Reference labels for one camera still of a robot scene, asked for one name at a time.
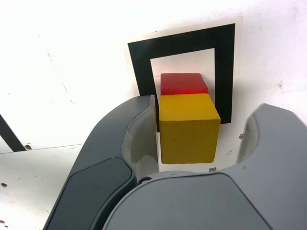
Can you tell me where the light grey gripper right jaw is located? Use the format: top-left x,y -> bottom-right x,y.
103,103 -> 307,230

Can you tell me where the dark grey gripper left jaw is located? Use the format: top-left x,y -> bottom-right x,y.
44,94 -> 160,230

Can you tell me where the yellow cube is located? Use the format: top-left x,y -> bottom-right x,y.
157,93 -> 221,165

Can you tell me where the red cube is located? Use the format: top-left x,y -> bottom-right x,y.
160,73 -> 209,95

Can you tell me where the black tape square outline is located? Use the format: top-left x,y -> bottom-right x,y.
127,23 -> 236,126

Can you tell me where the black tape strip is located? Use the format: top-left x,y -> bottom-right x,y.
0,114 -> 27,152

